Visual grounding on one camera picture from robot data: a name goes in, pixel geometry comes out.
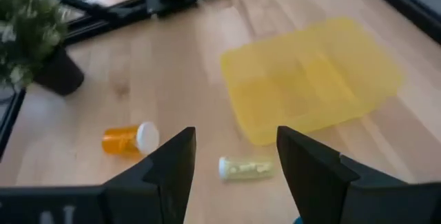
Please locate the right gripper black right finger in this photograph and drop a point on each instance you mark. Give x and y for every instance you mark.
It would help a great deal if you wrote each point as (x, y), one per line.
(317, 182)

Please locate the potted green plant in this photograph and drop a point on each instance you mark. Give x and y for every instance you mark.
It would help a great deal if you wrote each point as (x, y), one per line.
(27, 27)

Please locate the yellow translucent plastic bin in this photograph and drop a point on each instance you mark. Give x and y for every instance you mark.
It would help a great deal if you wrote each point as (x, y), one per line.
(310, 79)

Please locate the clear vial with white cap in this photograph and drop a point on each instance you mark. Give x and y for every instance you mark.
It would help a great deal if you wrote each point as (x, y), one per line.
(246, 169)

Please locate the black aluminium table frame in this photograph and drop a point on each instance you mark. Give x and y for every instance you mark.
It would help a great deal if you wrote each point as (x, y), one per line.
(399, 1)

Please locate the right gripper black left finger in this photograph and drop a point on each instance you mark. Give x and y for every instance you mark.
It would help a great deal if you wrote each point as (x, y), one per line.
(151, 189)

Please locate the orange medicine bottle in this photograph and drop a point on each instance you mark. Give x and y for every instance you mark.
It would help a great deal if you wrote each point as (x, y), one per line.
(119, 139)

